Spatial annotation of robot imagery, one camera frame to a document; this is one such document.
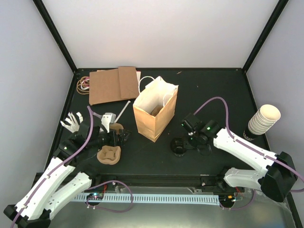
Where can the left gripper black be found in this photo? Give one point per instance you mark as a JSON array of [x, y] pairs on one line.
[[115, 142]]

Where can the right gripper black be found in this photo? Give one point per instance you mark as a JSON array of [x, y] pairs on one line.
[[202, 145]]

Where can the cardboard cup carrier stack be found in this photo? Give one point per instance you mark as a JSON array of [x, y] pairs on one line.
[[109, 155]]

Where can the black printed coffee cup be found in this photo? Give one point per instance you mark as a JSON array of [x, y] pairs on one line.
[[178, 146]]

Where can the yellow paper takeout bag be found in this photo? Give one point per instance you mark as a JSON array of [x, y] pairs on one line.
[[154, 107]]

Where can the single cardboard cup carrier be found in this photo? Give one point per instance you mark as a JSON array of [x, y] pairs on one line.
[[156, 110]]

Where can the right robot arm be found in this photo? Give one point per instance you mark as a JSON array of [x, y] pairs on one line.
[[271, 173]]

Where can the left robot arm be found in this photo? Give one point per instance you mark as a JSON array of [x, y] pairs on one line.
[[72, 170]]

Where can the black cup lid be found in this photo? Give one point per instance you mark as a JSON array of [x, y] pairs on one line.
[[204, 150]]

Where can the white wrapped straw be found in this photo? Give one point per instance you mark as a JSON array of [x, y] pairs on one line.
[[122, 111]]

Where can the cup of wrapped straws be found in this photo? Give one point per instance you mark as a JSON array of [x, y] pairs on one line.
[[72, 122]]

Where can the brown flat paper bag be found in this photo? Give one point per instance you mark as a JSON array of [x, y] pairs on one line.
[[112, 85]]

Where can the stack of paper cups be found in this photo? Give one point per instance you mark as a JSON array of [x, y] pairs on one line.
[[265, 117]]

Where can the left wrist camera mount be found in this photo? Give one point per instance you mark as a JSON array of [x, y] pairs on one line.
[[106, 120]]

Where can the white slotted cable duct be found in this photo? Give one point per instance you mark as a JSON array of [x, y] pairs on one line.
[[150, 198]]

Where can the black frame post right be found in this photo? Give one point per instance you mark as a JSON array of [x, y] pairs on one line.
[[280, 6]]

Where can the black frame post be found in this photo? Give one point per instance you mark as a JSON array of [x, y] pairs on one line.
[[55, 33], [280, 6]]

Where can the black frame post left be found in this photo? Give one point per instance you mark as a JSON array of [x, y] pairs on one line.
[[55, 33]]

